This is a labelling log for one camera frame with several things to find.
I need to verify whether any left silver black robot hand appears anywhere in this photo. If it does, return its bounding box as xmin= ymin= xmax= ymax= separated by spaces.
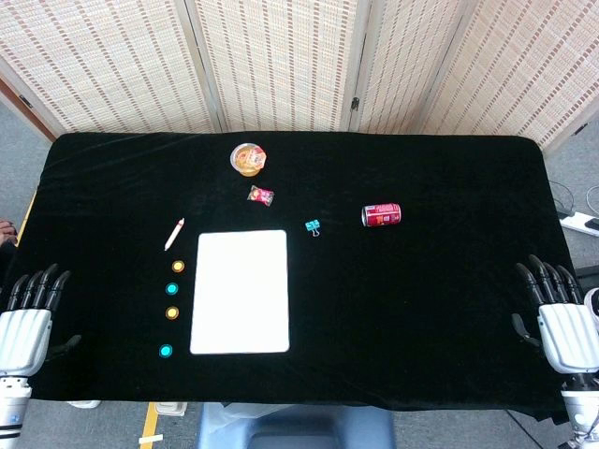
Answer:
xmin=0 ymin=263 xmax=82 ymax=378

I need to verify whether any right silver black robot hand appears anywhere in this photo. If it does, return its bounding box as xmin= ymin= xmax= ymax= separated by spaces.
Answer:
xmin=510 ymin=254 xmax=599 ymax=375

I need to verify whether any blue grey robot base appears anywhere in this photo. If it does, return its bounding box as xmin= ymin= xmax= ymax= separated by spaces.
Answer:
xmin=195 ymin=402 xmax=397 ymax=449

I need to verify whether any white rectangular board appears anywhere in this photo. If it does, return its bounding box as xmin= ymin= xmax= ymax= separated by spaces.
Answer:
xmin=188 ymin=228 xmax=291 ymax=355

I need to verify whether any white power strip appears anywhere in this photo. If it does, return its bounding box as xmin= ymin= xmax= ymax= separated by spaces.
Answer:
xmin=560 ymin=210 xmax=599 ymax=239

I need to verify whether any black velvet tablecloth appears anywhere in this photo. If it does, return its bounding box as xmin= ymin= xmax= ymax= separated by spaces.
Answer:
xmin=0 ymin=131 xmax=586 ymax=422

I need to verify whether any yellow floor tape line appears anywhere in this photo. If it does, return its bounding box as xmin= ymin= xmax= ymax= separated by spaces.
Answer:
xmin=139 ymin=401 xmax=160 ymax=449

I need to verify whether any white marker pen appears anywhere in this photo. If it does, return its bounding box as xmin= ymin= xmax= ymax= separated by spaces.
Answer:
xmin=163 ymin=217 xmax=186 ymax=253

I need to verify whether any red soda can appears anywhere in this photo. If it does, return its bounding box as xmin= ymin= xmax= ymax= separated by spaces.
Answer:
xmin=360 ymin=202 xmax=402 ymax=228

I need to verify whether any woven folding screen panel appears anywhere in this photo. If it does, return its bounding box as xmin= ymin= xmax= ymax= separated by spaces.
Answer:
xmin=420 ymin=0 xmax=599 ymax=155
xmin=348 ymin=0 xmax=478 ymax=135
xmin=184 ymin=0 xmax=371 ymax=133
xmin=0 ymin=0 xmax=221 ymax=137

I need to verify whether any red snack packet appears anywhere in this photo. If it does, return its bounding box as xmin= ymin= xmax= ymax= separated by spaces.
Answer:
xmin=247 ymin=184 xmax=276 ymax=206

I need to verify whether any orange jelly cup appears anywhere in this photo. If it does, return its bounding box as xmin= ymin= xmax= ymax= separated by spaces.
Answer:
xmin=229 ymin=143 xmax=268 ymax=178

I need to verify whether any black floor cable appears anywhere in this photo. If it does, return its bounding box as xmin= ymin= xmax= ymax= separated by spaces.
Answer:
xmin=549 ymin=180 xmax=576 ymax=217

